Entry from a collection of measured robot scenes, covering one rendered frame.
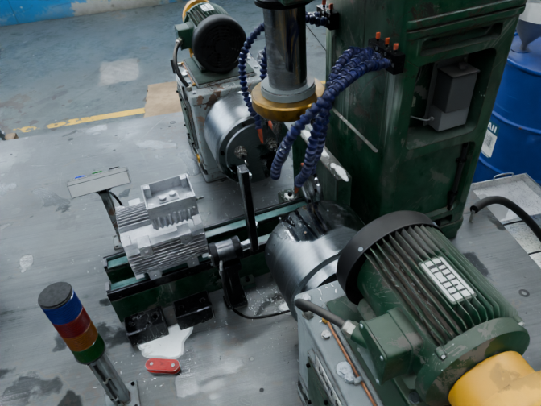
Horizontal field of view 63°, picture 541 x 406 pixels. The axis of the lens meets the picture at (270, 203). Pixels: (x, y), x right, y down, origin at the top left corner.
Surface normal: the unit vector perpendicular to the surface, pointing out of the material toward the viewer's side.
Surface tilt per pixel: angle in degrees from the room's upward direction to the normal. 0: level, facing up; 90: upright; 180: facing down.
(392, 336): 0
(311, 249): 28
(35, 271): 0
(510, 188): 0
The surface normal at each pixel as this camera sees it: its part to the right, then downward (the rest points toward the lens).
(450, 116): 0.35, 0.60
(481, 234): -0.07, -0.75
